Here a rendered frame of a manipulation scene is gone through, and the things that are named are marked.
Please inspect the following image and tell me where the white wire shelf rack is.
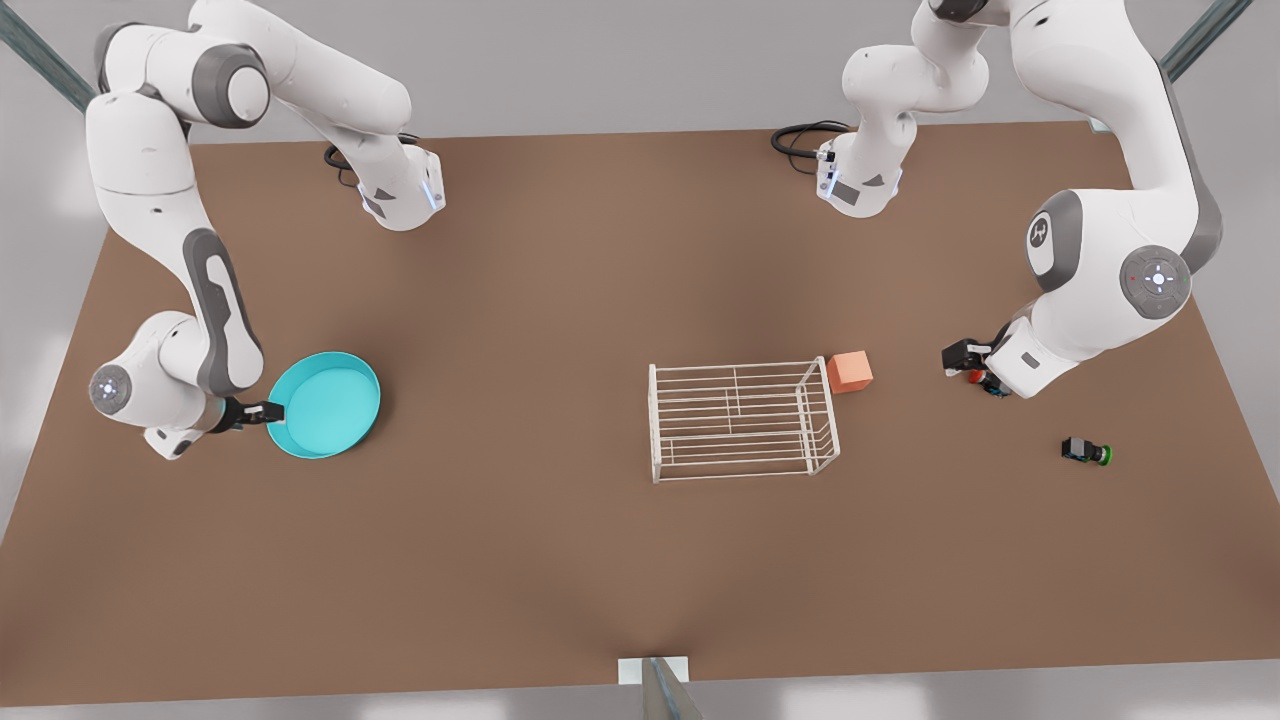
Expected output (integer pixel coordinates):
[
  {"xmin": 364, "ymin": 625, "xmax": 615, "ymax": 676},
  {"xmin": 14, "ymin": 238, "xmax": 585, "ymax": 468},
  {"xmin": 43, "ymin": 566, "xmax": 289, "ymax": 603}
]
[{"xmin": 648, "ymin": 357, "xmax": 842, "ymax": 485}]

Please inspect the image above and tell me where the orange cube block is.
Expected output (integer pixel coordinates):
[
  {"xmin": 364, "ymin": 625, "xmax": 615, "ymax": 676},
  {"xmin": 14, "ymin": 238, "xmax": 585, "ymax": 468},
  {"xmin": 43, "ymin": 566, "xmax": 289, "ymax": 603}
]
[{"xmin": 826, "ymin": 351, "xmax": 874, "ymax": 395}]

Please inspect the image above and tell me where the black cable loop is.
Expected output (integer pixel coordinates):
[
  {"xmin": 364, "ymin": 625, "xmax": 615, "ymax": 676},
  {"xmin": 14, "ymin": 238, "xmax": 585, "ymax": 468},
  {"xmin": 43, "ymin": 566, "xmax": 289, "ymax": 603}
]
[
  {"xmin": 323, "ymin": 133, "xmax": 421, "ymax": 189},
  {"xmin": 771, "ymin": 121, "xmax": 853, "ymax": 176}
]

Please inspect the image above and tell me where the silver frame post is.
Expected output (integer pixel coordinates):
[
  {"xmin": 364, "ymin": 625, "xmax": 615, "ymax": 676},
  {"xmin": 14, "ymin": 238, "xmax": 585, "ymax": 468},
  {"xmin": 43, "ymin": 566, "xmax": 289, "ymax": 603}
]
[
  {"xmin": 0, "ymin": 10, "xmax": 99, "ymax": 114},
  {"xmin": 1088, "ymin": 0, "xmax": 1256, "ymax": 133},
  {"xmin": 618, "ymin": 656, "xmax": 704, "ymax": 720}
]

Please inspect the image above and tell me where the teal round plate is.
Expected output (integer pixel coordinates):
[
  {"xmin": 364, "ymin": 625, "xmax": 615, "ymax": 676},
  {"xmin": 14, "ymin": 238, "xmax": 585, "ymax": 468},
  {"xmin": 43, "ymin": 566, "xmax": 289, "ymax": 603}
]
[{"xmin": 266, "ymin": 351, "xmax": 382, "ymax": 460}]

